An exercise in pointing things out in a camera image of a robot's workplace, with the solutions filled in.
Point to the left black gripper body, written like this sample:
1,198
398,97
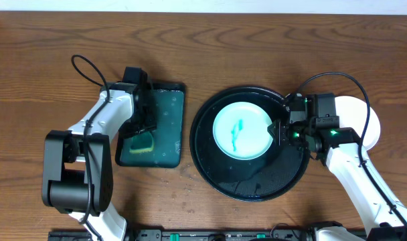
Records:
144,119

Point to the mint plate with green smear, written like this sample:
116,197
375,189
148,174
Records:
240,131

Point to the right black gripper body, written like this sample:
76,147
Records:
292,134

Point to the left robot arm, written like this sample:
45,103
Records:
77,175

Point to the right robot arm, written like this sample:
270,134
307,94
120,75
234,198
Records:
342,152

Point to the green yellow sponge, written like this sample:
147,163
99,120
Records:
142,143

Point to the round black serving tray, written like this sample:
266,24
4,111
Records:
266,177

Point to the black rectangular water tray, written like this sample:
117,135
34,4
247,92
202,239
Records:
169,109

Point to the white plate with green smear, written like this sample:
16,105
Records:
352,112

